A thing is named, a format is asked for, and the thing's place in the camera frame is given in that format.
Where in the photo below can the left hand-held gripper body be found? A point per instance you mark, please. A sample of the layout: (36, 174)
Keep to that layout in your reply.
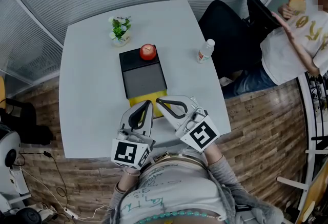
(128, 152)

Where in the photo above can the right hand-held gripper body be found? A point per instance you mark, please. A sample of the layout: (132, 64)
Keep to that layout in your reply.
(202, 133)

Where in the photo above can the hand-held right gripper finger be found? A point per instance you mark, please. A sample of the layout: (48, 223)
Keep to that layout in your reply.
(172, 121)
(179, 102)

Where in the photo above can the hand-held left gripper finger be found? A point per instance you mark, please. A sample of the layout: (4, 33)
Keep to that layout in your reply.
(126, 118)
(149, 120)

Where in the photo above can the person's right forearm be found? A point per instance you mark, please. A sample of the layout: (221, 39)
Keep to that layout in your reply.
(217, 166)

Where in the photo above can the person's left forearm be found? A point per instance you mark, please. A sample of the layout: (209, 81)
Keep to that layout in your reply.
(126, 182)

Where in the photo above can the white desk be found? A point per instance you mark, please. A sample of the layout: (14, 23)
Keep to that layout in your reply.
(89, 89)

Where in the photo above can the clear plastic water bottle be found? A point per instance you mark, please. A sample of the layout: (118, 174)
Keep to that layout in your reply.
(205, 51)

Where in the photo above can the person's torso in white shirt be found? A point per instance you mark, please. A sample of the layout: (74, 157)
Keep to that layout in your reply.
(174, 187)

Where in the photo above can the red apple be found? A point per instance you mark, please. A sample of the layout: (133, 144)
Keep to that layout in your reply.
(147, 51)

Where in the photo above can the black office chair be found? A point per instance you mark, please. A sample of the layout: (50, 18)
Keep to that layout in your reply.
(225, 36)

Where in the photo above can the white power strip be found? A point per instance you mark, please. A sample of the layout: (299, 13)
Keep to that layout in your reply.
(71, 213)

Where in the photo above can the small potted flower plant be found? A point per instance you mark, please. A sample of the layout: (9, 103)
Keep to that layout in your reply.
(119, 29)

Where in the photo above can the black bag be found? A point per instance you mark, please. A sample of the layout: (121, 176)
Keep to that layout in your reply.
(23, 123)

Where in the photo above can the white metal rack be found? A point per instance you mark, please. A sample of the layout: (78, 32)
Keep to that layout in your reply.
(311, 141)

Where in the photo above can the white machine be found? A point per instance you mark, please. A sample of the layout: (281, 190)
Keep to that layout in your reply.
(10, 156)

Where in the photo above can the wooden board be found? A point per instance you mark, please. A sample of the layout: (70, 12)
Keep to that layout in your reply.
(315, 197)

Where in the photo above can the slice of bread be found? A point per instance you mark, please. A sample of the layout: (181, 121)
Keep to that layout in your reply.
(298, 5)

